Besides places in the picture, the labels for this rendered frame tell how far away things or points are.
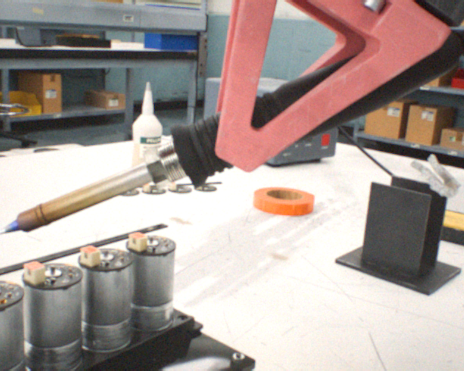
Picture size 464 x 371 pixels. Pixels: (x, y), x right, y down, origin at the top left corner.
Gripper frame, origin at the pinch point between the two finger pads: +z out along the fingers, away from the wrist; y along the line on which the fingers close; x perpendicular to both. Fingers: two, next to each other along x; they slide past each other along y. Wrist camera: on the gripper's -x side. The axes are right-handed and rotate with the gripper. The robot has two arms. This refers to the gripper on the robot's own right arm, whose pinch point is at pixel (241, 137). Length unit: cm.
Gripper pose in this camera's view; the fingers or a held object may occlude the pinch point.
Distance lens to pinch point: 21.7
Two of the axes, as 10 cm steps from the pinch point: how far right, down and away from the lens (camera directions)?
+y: 0.7, 2.7, -9.6
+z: -5.1, 8.4, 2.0
